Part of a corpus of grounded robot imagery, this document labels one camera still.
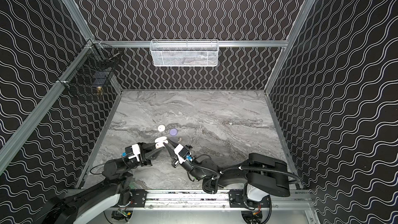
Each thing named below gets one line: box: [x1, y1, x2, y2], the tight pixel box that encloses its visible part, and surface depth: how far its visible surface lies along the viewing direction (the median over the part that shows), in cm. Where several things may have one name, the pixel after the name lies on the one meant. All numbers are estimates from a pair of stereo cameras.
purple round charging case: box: [169, 128, 178, 136], surface depth 99 cm
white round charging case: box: [157, 124, 166, 132], surface depth 100 cm
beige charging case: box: [154, 136, 169, 149], surface depth 64 cm
